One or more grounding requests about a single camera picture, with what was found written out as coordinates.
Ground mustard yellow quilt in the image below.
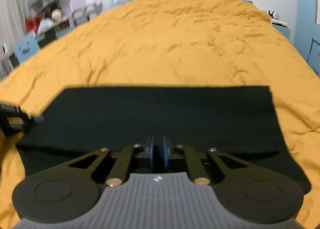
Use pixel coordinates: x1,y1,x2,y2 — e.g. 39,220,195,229
1,0,319,228

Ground cluttered desk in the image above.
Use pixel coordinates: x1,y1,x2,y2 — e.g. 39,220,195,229
1,16,75,70

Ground blue white wardrobe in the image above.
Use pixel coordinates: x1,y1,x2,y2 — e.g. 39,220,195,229
294,0,319,75

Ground round cream lamp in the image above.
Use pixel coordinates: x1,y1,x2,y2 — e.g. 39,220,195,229
51,9,62,22

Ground black pants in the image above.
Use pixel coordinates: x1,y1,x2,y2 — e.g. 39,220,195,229
17,86,311,193

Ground blue nightstand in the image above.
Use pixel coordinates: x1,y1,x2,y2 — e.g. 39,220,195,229
272,23,291,40

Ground white curtain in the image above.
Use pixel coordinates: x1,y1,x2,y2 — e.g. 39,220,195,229
1,0,30,50

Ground red bag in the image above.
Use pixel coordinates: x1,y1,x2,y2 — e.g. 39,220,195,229
25,16,42,33

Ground blue smiley chair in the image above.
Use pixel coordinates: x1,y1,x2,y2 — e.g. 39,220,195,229
14,32,40,64

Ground grey metal rack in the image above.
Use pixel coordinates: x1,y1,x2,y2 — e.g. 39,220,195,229
72,2,103,26

